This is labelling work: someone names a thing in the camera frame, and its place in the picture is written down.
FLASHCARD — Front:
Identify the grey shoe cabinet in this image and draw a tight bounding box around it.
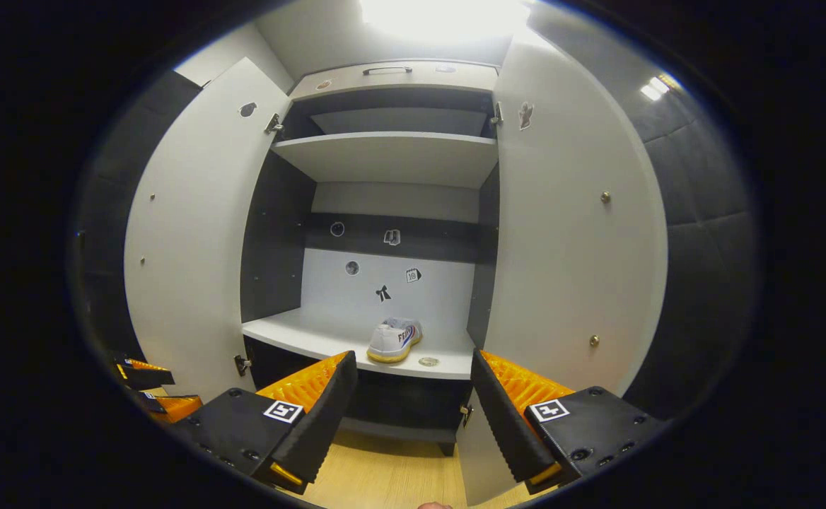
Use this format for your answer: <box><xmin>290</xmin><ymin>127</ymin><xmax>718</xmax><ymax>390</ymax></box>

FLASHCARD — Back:
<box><xmin>240</xmin><ymin>60</ymin><xmax>502</xmax><ymax>457</ymax></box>

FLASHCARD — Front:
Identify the white shoe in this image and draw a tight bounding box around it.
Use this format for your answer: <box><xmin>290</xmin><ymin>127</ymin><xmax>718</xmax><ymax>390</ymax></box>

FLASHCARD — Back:
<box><xmin>366</xmin><ymin>317</ymin><xmax>424</xmax><ymax>364</ymax></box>

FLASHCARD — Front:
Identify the large ceiling light panel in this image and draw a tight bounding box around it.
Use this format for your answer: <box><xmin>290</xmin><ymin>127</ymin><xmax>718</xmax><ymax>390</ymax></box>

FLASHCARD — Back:
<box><xmin>359</xmin><ymin>0</ymin><xmax>533</xmax><ymax>43</ymax></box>

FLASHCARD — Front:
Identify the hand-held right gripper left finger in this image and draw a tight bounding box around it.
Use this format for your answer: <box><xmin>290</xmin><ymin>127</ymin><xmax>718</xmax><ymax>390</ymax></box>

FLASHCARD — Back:
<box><xmin>173</xmin><ymin>351</ymin><xmax>359</xmax><ymax>496</ymax></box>

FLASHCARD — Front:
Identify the grey cabinet drawer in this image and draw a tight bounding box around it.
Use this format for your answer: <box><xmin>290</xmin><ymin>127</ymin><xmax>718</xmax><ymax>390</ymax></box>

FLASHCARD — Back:
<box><xmin>289</xmin><ymin>60</ymin><xmax>500</xmax><ymax>101</ymax></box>

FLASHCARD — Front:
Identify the small ceiling light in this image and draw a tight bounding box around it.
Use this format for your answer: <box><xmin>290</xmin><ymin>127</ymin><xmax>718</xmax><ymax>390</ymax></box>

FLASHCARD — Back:
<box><xmin>639</xmin><ymin>71</ymin><xmax>684</xmax><ymax>102</ymax></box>

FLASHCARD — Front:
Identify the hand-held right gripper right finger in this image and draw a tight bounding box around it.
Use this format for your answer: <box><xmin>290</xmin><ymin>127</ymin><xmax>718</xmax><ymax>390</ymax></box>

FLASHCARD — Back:
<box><xmin>467</xmin><ymin>349</ymin><xmax>672</xmax><ymax>496</ymax></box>

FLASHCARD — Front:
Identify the grey cabinet door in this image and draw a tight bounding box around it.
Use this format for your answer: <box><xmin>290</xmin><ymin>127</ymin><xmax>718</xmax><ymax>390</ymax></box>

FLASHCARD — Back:
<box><xmin>123</xmin><ymin>57</ymin><xmax>293</xmax><ymax>402</ymax></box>
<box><xmin>455</xmin><ymin>39</ymin><xmax>668</xmax><ymax>506</ymax></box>

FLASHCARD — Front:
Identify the black backdrop cloth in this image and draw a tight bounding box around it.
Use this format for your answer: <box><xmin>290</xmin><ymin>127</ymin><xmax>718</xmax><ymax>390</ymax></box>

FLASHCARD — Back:
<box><xmin>533</xmin><ymin>7</ymin><xmax>760</xmax><ymax>421</ymax></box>
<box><xmin>74</xmin><ymin>69</ymin><xmax>203</xmax><ymax>361</ymax></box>

